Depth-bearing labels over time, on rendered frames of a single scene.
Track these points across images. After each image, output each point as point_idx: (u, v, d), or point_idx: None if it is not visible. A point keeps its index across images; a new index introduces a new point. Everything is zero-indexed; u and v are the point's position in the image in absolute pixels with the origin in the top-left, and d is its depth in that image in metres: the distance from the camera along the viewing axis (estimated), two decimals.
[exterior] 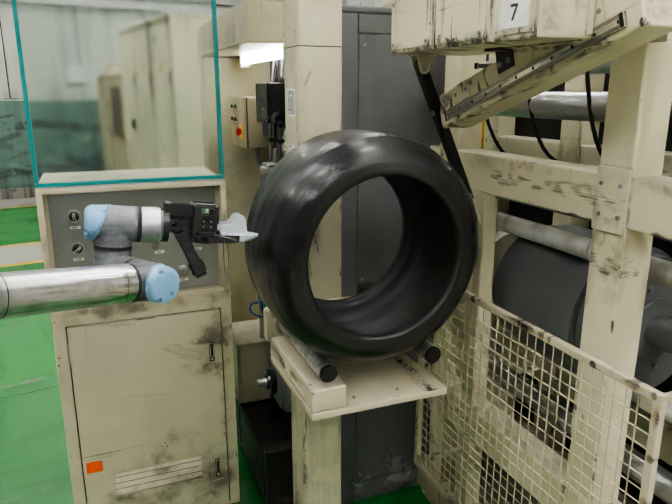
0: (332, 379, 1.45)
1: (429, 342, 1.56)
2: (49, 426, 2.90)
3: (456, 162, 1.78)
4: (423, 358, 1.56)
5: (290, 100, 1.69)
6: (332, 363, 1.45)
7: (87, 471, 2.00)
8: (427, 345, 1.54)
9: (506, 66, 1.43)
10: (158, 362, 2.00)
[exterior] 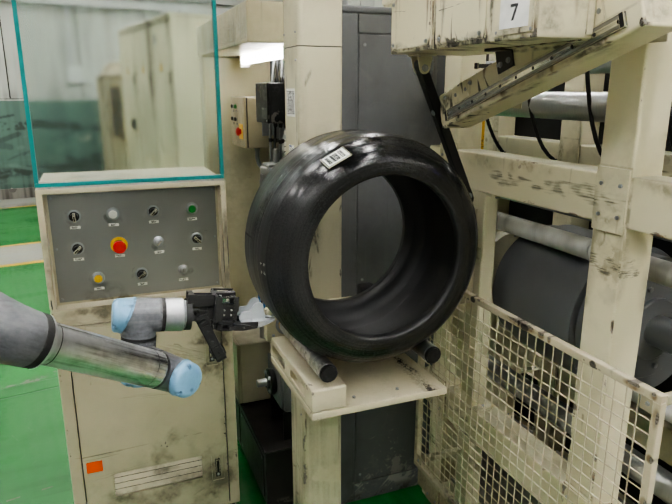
0: (322, 367, 1.43)
1: None
2: (49, 426, 2.90)
3: (456, 162, 1.78)
4: (424, 344, 1.55)
5: (290, 100, 1.69)
6: (321, 378, 1.45)
7: (87, 471, 2.00)
8: None
9: (506, 66, 1.43)
10: None
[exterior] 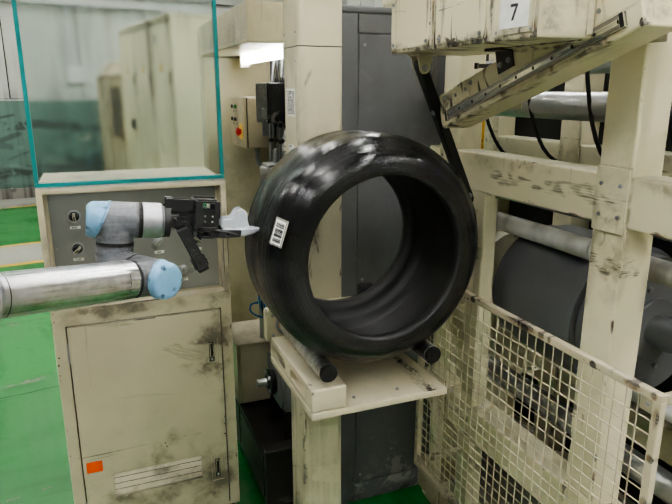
0: (326, 381, 1.44)
1: (426, 342, 1.56)
2: (49, 426, 2.90)
3: (456, 162, 1.78)
4: None
5: (290, 100, 1.69)
6: (335, 369, 1.46)
7: (87, 471, 2.00)
8: (424, 347, 1.54)
9: (506, 66, 1.43)
10: (158, 362, 2.00)
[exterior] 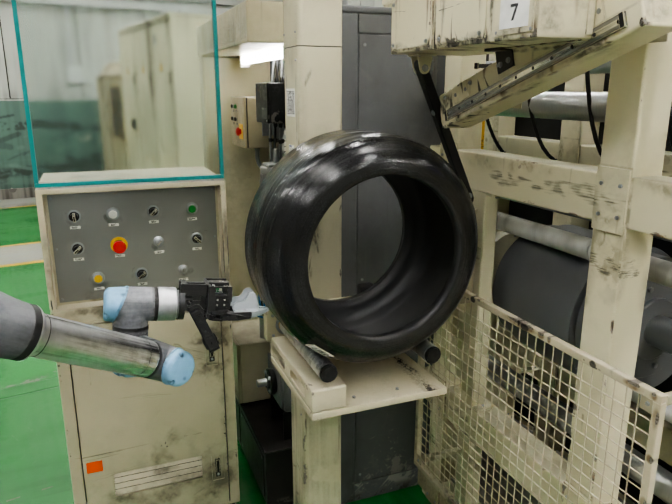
0: (330, 364, 1.44)
1: None
2: (49, 426, 2.90)
3: (456, 162, 1.78)
4: (425, 343, 1.55)
5: (290, 100, 1.69)
6: (317, 372, 1.44)
7: (87, 471, 2.00)
8: None
9: (506, 66, 1.43)
10: None
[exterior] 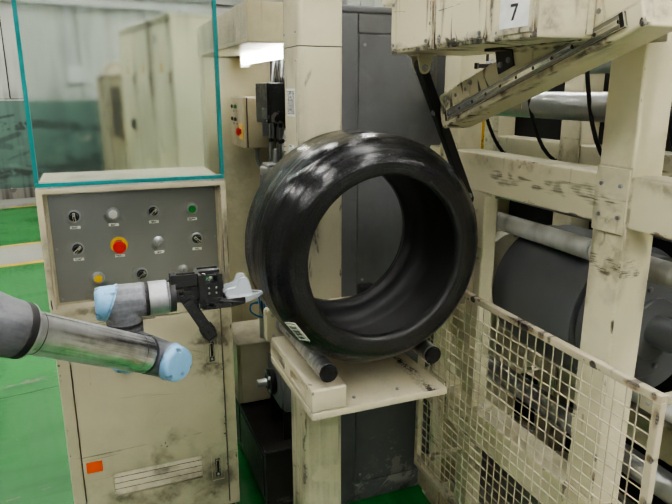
0: (330, 380, 1.45)
1: (420, 347, 1.55)
2: (49, 426, 2.90)
3: (456, 162, 1.78)
4: None
5: (290, 100, 1.69)
6: (334, 365, 1.45)
7: (87, 471, 2.00)
8: (421, 354, 1.54)
9: (506, 66, 1.43)
10: None
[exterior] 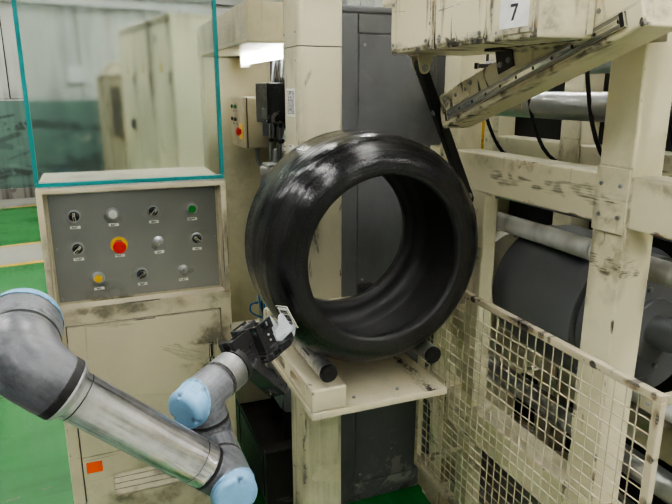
0: (336, 372, 1.45)
1: None
2: (49, 426, 2.90)
3: (456, 162, 1.78)
4: (428, 342, 1.56)
5: (290, 100, 1.69)
6: (325, 362, 1.44)
7: (87, 471, 2.00)
8: None
9: (506, 66, 1.43)
10: (158, 362, 2.00)
